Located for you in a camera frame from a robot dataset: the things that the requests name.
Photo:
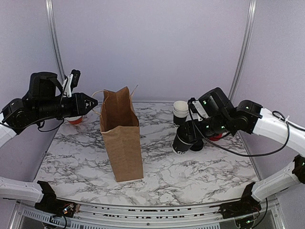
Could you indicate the left aluminium frame post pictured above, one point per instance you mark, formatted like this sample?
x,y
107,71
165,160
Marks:
x,y
54,38

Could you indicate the red ribbed plastic cup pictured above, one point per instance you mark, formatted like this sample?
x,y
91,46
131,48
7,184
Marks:
x,y
216,137

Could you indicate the orange white ceramic bowl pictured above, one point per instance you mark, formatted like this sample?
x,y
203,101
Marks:
x,y
75,120

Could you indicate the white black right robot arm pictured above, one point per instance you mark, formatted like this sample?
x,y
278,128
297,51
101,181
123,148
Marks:
x,y
213,117

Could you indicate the brown paper bag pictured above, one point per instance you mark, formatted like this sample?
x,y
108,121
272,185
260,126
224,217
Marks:
x,y
120,130

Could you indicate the aluminium frame post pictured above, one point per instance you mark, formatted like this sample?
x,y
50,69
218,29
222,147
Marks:
x,y
54,38
244,47

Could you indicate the single black paper cup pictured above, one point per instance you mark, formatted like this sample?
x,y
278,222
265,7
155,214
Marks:
x,y
181,146

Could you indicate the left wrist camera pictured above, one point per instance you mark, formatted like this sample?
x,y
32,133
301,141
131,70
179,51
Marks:
x,y
70,82

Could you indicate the right aluminium frame post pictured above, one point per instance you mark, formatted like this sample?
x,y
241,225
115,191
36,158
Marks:
x,y
244,47

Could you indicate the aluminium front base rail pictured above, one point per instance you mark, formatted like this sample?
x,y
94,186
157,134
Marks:
x,y
218,215

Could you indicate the stack of black paper cups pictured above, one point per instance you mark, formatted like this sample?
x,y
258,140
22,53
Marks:
x,y
180,113

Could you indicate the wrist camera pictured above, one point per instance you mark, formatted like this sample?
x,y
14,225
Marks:
x,y
70,82
197,109

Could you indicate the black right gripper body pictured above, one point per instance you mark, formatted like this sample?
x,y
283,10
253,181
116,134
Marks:
x,y
208,131

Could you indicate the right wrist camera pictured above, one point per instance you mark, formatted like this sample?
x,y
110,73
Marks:
x,y
197,109

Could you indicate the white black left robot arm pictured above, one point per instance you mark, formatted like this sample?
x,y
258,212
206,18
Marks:
x,y
46,99

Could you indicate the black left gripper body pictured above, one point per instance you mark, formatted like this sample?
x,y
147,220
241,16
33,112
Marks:
x,y
66,110

